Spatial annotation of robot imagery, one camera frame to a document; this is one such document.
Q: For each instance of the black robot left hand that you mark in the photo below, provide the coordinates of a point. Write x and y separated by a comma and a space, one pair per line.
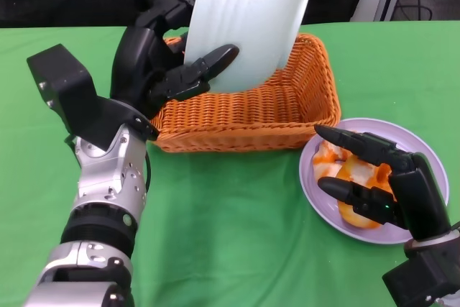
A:
133, 62

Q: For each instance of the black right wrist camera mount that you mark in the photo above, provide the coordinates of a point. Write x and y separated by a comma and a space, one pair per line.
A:
420, 278

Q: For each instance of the green tablecloth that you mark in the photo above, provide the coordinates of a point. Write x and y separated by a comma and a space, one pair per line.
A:
233, 231

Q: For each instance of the grey-green bowl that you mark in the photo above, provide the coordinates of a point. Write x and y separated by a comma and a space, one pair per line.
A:
244, 16

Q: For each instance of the orange wicker basket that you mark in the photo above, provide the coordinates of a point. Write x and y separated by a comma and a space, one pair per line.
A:
233, 120

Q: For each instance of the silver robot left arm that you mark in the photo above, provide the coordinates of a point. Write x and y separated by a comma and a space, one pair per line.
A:
104, 184

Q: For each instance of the round orange striped bread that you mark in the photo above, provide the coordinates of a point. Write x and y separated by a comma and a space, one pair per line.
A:
355, 172

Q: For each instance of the lavender plate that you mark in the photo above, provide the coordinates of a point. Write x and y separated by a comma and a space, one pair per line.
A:
424, 141

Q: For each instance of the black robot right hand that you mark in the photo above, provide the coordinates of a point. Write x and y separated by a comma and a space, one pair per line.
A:
420, 195

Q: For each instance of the elongated orange striped bread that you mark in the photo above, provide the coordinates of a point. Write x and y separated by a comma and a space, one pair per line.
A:
327, 163

